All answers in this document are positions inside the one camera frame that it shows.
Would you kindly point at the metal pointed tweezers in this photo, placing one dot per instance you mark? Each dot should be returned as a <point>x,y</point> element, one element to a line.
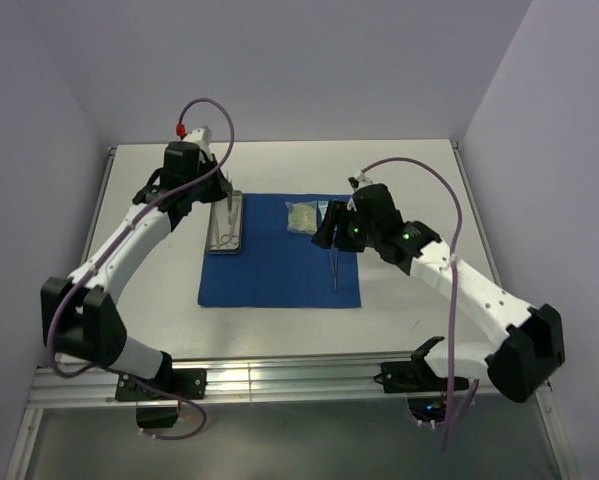
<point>334,267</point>
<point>227,205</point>

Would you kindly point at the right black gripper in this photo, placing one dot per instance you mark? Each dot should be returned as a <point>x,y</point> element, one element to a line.
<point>339,226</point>

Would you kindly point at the green printed glove packet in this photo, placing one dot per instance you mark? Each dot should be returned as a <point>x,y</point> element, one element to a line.
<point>302,217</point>

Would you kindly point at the metal instrument tray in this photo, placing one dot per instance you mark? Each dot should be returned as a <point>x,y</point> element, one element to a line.
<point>218,224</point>

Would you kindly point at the blue surgical cloth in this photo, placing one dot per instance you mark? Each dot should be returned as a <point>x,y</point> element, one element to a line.
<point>276,268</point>

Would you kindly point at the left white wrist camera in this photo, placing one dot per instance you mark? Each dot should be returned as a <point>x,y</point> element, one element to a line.
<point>201,136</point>

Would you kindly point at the aluminium front rail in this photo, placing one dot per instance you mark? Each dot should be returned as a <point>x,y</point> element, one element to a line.
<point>312,378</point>

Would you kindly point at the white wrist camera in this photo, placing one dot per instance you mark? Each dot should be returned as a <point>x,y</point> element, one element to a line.
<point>359,181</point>
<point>201,136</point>

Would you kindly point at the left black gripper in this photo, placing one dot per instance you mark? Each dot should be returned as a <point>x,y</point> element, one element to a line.
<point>219,185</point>

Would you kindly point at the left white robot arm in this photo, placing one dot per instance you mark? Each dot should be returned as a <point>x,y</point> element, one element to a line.
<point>79,313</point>

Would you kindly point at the white teal gauze packet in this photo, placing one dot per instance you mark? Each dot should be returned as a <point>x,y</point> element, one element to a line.
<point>322,209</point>

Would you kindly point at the metal scissors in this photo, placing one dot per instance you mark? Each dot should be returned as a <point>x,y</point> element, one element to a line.
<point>231,239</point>

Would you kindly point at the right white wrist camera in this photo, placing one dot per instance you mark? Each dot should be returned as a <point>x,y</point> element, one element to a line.
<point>359,181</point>

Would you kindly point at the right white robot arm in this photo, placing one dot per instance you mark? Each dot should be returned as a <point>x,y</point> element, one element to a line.
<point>524,345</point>

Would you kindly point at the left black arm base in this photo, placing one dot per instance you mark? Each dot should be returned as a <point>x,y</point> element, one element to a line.
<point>188,383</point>

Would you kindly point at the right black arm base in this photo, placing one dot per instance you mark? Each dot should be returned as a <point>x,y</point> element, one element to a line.
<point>415,377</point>

